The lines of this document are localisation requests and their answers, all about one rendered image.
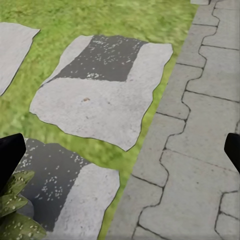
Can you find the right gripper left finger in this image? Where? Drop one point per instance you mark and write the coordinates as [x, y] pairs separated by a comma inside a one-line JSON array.
[[12, 149]]

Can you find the pot plant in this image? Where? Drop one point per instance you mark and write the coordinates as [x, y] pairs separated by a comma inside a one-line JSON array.
[[17, 212]]

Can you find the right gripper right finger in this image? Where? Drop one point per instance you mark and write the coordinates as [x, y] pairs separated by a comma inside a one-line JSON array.
[[232, 149]]

